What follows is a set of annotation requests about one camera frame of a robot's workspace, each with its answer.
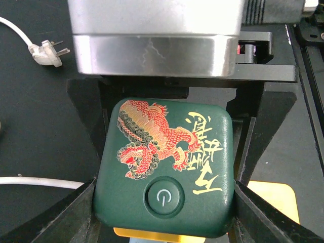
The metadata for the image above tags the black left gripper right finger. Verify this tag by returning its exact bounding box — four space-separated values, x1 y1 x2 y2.
229 181 323 242

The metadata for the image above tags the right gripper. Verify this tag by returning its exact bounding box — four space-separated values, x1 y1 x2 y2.
98 29 297 185

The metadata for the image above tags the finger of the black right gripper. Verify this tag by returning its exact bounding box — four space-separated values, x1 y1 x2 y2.
66 78 112 163

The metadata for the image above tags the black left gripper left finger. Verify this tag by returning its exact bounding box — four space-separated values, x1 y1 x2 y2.
1 179 96 242

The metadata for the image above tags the yellow cube socket adapter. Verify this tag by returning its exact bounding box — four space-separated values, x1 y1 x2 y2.
113 181 300 242

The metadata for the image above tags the light blue plug adapter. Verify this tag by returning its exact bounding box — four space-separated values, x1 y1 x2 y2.
129 236 179 243

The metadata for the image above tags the green cube socket adapter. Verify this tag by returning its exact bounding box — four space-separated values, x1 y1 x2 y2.
93 98 234 238

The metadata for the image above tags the white three-pin plug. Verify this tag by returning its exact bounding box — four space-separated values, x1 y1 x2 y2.
28 40 70 67

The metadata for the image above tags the black aluminium frame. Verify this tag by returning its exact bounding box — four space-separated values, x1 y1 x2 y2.
288 25 323 170

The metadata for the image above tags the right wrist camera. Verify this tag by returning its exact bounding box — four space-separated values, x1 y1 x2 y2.
68 1 245 77

